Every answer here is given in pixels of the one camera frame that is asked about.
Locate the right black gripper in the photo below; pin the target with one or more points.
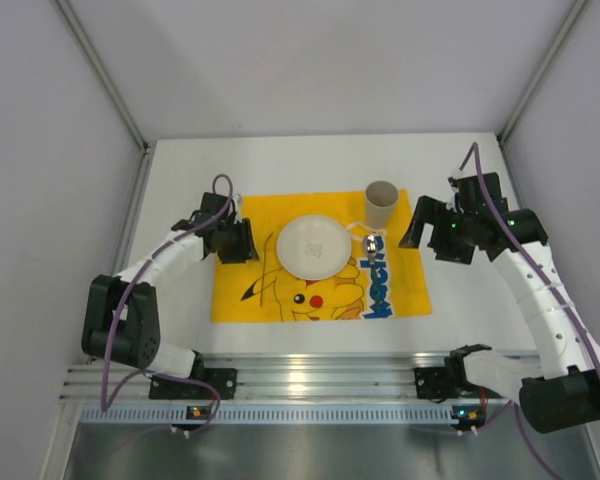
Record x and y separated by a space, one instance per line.
441 236

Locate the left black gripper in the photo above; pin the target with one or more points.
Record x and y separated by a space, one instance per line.
241 242

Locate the wooden fork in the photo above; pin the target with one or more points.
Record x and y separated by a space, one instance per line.
264 268

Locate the yellow pikachu cloth placemat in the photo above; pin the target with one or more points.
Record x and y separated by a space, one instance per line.
345 296

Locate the beige paper cup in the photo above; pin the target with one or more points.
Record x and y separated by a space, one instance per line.
381 198

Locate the white paper plate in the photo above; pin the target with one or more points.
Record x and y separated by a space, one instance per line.
313 247

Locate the metal spoon teal handle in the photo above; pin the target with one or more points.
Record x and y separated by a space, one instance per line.
371 250

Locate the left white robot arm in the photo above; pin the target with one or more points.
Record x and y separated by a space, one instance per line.
122 321

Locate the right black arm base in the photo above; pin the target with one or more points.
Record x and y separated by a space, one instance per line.
437 384

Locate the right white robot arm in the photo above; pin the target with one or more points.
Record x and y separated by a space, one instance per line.
565 391

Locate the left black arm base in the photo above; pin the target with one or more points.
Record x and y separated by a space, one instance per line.
215 383

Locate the aluminium rail frame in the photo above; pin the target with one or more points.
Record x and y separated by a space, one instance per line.
284 378

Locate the perforated cable duct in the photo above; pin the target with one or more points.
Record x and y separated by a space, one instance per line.
383 414

